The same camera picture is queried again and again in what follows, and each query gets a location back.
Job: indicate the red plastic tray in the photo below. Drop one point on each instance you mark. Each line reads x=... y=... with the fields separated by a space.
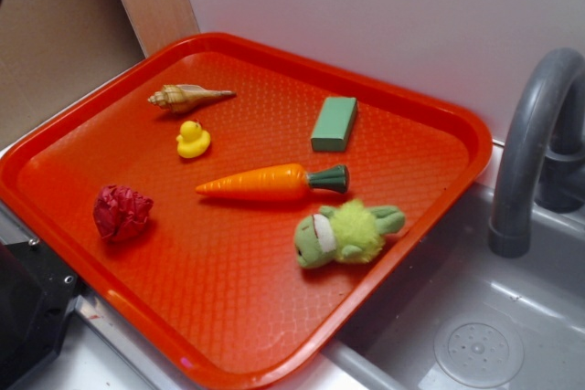
x=213 y=284

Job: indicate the yellow rubber duck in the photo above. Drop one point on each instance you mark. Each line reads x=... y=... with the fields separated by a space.
x=192 y=140

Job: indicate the crumpled red paper ball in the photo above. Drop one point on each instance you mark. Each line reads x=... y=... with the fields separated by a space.
x=120 y=213

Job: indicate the grey toy sink basin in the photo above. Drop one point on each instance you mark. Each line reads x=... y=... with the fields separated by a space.
x=453 y=315

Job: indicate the orange toy carrot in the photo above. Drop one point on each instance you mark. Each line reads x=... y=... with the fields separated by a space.
x=276 y=183

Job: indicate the grey toy faucet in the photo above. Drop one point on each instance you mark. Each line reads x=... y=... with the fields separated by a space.
x=542 y=162

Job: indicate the green rectangular block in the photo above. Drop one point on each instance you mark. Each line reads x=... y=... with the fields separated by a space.
x=334 y=124

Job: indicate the tan spiral seashell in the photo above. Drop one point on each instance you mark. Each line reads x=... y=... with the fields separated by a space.
x=184 y=98

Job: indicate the green plush toy animal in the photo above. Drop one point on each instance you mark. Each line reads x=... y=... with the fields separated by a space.
x=349 y=234

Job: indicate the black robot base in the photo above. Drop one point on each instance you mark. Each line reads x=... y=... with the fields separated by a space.
x=38 y=295

